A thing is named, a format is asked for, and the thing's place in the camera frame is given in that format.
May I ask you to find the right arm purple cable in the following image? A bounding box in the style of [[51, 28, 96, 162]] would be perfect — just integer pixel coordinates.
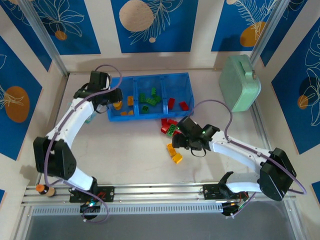
[[188, 99, 307, 220]]

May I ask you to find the aluminium mounting rail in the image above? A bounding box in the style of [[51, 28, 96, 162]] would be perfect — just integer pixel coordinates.
[[21, 181, 297, 207]]

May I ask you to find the light blue snack packet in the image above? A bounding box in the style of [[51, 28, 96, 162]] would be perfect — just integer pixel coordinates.
[[84, 113, 97, 125]]

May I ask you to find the long green lego brick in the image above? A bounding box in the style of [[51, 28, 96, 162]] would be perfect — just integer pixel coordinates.
[[146, 96, 162, 106]]

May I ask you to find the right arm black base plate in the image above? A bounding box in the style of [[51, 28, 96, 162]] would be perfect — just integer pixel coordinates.
[[199, 184, 249, 201]]

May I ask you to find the black connector box with LED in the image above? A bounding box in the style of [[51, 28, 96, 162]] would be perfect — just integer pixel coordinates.
[[221, 201, 245, 217], [79, 201, 102, 215]]

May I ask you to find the grey slotted cable duct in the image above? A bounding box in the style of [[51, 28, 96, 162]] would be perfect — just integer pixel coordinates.
[[31, 202, 226, 217]]

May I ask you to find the translucent grey panel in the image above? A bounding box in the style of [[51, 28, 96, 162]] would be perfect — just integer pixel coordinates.
[[23, 199, 307, 240]]

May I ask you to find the brown bottle with orange cap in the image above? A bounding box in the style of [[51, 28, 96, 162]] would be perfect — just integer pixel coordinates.
[[35, 183, 57, 199]]

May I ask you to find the aluminium frame post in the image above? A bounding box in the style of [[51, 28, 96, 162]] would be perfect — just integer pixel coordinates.
[[249, 0, 288, 66], [17, 0, 70, 77]]

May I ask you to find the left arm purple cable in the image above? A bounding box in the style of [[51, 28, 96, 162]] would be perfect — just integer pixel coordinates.
[[44, 64, 123, 224]]

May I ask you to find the long yellow lego brick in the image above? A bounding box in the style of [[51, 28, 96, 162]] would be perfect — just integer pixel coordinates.
[[166, 143, 177, 157]]

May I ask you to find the blue three-compartment plastic bin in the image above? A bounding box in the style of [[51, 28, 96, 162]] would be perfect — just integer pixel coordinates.
[[106, 72, 195, 123]]

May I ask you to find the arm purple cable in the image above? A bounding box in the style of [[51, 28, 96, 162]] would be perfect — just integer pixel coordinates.
[[188, 99, 307, 220], [44, 64, 123, 224]]

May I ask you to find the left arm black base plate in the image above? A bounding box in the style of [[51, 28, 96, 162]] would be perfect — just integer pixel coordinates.
[[69, 186, 116, 203]]

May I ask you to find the mint green carry case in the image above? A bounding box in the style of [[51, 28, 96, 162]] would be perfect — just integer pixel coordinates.
[[218, 54, 262, 113]]

